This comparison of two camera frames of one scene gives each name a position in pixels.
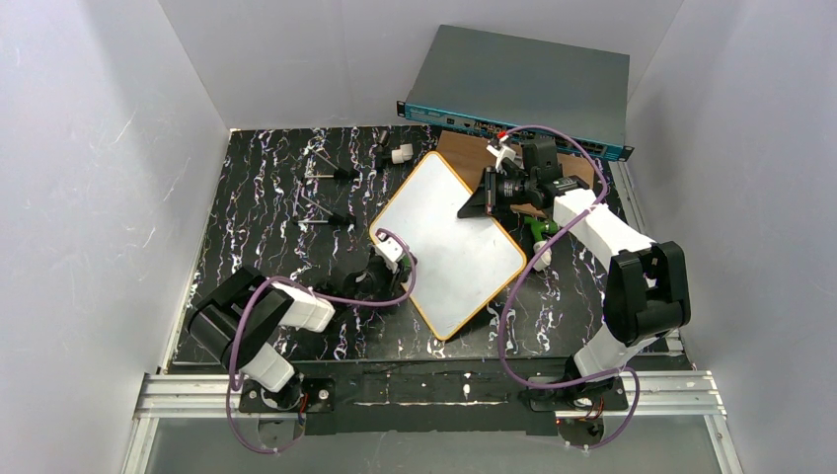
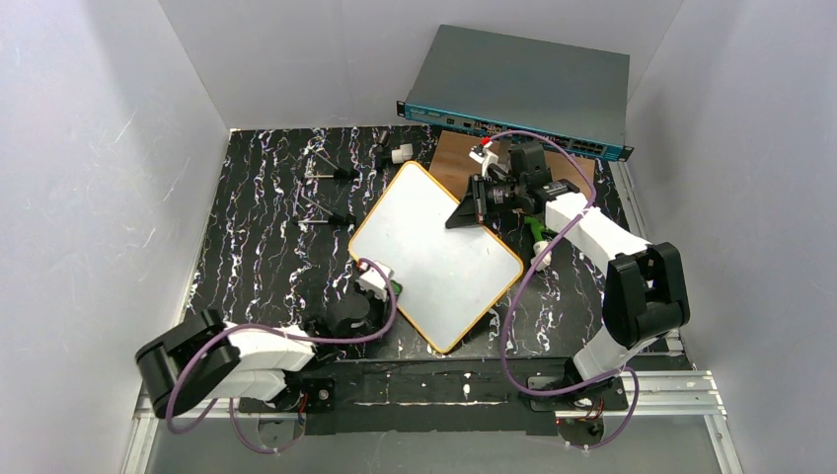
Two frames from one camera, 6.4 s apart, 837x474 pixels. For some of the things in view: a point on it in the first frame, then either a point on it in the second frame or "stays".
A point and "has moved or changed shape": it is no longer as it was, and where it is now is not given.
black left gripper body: [377, 269] to [377, 308]
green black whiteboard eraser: [406, 263] has moved or changed shape
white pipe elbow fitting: [546, 259] stays
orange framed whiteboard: [462, 264] has moved or changed shape
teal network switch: [486, 84] stays
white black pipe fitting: [404, 153] stays
